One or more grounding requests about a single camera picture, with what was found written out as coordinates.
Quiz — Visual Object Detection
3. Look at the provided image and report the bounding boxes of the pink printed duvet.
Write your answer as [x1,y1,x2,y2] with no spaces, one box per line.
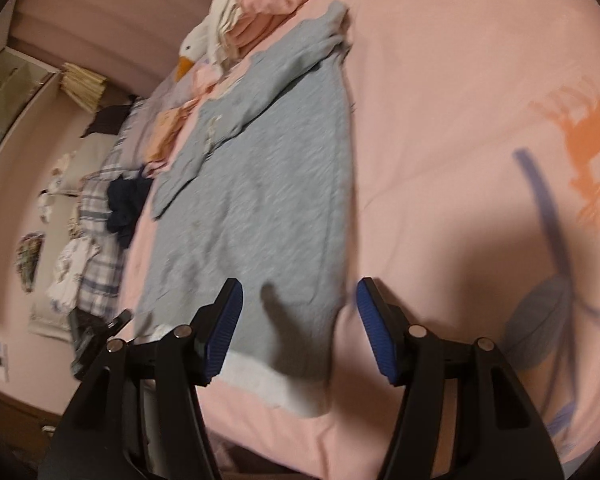
[119,0,600,480]

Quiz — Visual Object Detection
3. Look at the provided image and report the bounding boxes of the small plush toys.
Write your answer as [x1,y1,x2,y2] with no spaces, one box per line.
[36,151,76,224]

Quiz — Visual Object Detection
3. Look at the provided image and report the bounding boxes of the white wall shelf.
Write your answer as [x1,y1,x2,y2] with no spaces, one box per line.
[0,47,60,184]

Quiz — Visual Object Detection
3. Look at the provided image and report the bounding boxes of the dark brown cushion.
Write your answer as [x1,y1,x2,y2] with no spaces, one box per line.
[81,104,132,138]

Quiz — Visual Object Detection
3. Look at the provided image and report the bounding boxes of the white folded garment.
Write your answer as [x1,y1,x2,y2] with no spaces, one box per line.
[207,0,242,72]

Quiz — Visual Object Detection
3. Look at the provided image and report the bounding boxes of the navy crumpled garment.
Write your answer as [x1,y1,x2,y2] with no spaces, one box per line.
[106,174,154,249]

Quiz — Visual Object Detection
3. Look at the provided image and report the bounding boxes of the white printed garment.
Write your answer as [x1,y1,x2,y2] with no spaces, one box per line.
[45,236,100,314]

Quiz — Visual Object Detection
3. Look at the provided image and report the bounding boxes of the plaid pillow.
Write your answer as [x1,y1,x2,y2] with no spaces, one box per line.
[76,99,145,320]

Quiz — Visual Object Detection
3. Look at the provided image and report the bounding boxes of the beige pillow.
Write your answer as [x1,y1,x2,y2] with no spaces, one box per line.
[58,133,117,195]

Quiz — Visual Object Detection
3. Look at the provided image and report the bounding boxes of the grey New York sweatshirt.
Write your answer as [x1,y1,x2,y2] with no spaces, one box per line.
[135,1,353,417]

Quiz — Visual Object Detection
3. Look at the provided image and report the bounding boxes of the pink folded garment pile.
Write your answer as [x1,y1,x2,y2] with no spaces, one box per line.
[227,0,300,58]

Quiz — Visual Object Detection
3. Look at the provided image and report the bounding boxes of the orange printed folded garment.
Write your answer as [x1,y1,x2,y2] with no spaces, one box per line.
[144,105,193,164]

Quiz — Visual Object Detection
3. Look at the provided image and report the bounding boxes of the grey lilac blanket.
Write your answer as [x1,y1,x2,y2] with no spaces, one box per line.
[119,67,196,170]

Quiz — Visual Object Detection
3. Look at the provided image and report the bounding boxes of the white goose plush toy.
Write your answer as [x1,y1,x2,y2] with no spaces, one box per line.
[175,14,227,81]

